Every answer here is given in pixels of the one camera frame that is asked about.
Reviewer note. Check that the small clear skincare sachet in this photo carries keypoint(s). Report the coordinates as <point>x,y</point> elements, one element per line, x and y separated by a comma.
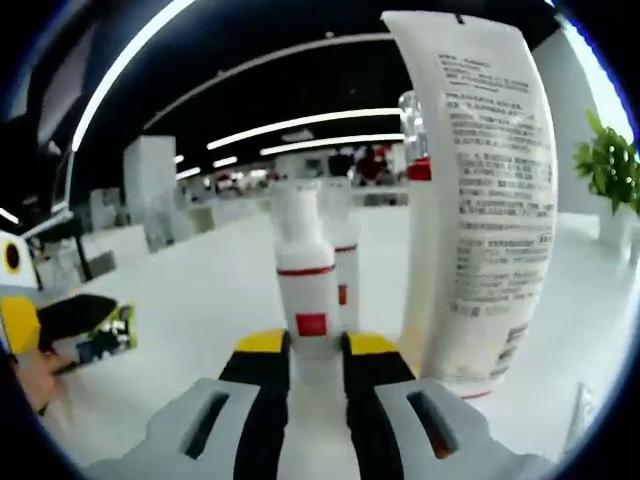
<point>585,415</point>

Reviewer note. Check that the potted green plant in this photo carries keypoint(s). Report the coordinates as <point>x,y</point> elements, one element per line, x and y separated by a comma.
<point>607,160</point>

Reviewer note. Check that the white skincare tube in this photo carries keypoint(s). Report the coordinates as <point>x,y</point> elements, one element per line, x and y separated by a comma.
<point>480,200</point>

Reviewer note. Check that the large red-ringed skincare bottle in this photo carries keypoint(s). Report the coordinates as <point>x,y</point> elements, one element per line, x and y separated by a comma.
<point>417,170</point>

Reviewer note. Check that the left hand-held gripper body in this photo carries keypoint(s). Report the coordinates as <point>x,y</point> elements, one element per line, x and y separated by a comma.
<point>22,270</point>

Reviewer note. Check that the person's left hand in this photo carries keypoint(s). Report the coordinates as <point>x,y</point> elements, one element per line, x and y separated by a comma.
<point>35,385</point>

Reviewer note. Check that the open laptop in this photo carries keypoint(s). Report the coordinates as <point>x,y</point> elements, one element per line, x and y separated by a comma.
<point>40,165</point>

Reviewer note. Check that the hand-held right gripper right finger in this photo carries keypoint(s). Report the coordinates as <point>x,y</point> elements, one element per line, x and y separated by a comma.
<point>400,430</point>

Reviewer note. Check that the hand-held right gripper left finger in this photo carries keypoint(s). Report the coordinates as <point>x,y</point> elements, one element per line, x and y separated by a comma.
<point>225,425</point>

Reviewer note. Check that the small white skincare bottle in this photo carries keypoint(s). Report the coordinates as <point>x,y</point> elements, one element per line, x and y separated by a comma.
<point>305,290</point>
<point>347,235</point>

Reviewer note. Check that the black laptop stand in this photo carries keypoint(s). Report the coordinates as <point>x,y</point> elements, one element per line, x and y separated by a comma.
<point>81,250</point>

